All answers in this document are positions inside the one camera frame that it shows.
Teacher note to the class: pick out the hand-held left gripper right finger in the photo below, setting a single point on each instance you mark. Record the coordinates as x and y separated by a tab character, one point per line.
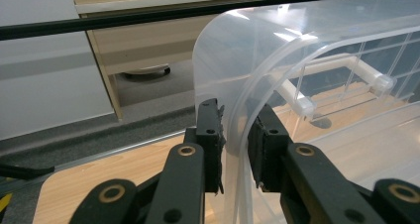
269	144

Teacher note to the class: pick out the yellow and black tape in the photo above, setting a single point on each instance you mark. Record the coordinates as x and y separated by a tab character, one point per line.
4	202

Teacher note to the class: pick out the white cabinet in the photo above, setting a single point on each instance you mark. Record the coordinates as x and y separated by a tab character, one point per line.
43	95

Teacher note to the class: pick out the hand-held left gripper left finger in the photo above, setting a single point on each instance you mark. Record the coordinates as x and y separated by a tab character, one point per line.
208	141

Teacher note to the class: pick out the clear plastic storage box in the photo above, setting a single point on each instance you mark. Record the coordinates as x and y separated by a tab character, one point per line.
330	85

